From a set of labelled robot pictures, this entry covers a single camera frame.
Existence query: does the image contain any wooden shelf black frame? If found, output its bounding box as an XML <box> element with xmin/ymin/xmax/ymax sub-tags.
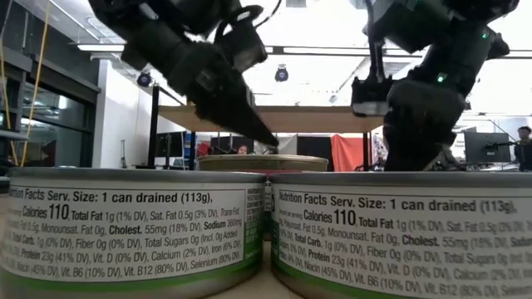
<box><xmin>146</xmin><ymin>84</ymin><xmax>386</xmax><ymax>172</ymax></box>

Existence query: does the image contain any grey metal rack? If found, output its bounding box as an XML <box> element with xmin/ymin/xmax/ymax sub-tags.
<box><xmin>0</xmin><ymin>45</ymin><xmax>33</xmax><ymax>167</ymax></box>

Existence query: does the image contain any black computer monitor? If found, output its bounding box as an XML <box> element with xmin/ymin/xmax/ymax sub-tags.
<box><xmin>464</xmin><ymin>131</ymin><xmax>512</xmax><ymax>164</ymax></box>

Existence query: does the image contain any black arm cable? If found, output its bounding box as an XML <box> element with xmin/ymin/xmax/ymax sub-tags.
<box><xmin>364</xmin><ymin>0</ymin><xmax>387</xmax><ymax>82</ymax></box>
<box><xmin>254</xmin><ymin>0</ymin><xmax>283</xmax><ymax>29</ymax></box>

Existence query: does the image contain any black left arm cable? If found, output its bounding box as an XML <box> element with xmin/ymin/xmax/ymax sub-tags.
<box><xmin>254</xmin><ymin>0</ymin><xmax>283</xmax><ymax>29</ymax></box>

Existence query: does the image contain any black screen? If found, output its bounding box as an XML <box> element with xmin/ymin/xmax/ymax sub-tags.
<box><xmin>155</xmin><ymin>131</ymin><xmax>186</xmax><ymax>159</ymax></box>

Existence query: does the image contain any yellow cord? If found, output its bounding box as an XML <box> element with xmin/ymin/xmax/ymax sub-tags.
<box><xmin>20</xmin><ymin>0</ymin><xmax>52</xmax><ymax>167</ymax></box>

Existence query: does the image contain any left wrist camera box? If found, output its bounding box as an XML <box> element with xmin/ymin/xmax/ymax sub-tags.
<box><xmin>214</xmin><ymin>4</ymin><xmax>269</xmax><ymax>75</ymax></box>

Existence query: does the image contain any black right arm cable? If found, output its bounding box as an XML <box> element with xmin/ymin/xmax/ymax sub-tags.
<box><xmin>364</xmin><ymin>0</ymin><xmax>387</xmax><ymax>82</ymax></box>

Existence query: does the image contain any long ceiling light strip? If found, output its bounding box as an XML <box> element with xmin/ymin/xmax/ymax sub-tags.
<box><xmin>76</xmin><ymin>42</ymin><xmax>532</xmax><ymax>59</ymax></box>

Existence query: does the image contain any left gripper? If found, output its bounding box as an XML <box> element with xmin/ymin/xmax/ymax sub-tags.
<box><xmin>168</xmin><ymin>45</ymin><xmax>281</xmax><ymax>148</ymax></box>

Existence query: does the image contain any pink blue label can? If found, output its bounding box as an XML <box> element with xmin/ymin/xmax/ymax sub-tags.
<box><xmin>196</xmin><ymin>154</ymin><xmax>329</xmax><ymax>174</ymax></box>

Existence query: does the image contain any orange red cloth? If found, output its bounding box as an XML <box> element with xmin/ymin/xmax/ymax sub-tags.
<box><xmin>331</xmin><ymin>133</ymin><xmax>366</xmax><ymax>172</ymax></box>

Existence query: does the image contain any white hanging cloth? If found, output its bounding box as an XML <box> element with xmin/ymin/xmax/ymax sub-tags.
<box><xmin>276</xmin><ymin>135</ymin><xmax>298</xmax><ymax>155</ymax></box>

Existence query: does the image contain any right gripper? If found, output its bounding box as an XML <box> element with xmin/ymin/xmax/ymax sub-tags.
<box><xmin>382</xmin><ymin>77</ymin><xmax>467</xmax><ymax>173</ymax></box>

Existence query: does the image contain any black partition panel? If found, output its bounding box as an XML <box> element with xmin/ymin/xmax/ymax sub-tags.
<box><xmin>297</xmin><ymin>135</ymin><xmax>333</xmax><ymax>172</ymax></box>
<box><xmin>209</xmin><ymin>135</ymin><xmax>255</xmax><ymax>155</ymax></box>

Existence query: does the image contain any green label tuna can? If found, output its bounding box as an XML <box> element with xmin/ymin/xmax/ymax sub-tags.
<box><xmin>268</xmin><ymin>170</ymin><xmax>532</xmax><ymax>299</ymax></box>
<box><xmin>0</xmin><ymin>167</ymin><xmax>268</xmax><ymax>299</ymax></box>

